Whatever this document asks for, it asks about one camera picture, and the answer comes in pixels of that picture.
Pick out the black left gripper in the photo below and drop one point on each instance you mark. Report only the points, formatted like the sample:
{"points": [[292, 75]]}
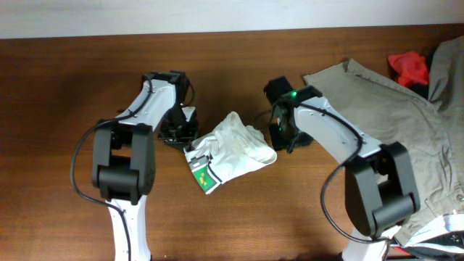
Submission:
{"points": [[177, 135]]}

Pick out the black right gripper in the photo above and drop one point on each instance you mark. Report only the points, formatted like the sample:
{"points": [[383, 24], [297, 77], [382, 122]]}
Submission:
{"points": [[290, 141]]}

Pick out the white t-shirt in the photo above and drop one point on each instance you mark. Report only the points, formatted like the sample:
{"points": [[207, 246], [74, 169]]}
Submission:
{"points": [[230, 150]]}

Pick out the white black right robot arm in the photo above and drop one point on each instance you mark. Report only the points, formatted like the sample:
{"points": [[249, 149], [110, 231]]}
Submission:
{"points": [[380, 187]]}

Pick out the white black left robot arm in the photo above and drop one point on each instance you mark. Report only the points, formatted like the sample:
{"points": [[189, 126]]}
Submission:
{"points": [[124, 156]]}

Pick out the red cloth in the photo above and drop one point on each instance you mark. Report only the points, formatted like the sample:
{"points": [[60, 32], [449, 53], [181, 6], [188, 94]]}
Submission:
{"points": [[411, 69]]}

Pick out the dark navy cloth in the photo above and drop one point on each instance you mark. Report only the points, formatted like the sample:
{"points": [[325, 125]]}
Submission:
{"points": [[420, 89]]}

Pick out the khaki grey shorts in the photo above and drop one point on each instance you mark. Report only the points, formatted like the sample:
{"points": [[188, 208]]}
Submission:
{"points": [[431, 128]]}

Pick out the grey striped garment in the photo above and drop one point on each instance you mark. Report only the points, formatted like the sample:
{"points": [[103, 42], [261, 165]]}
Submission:
{"points": [[441, 239]]}

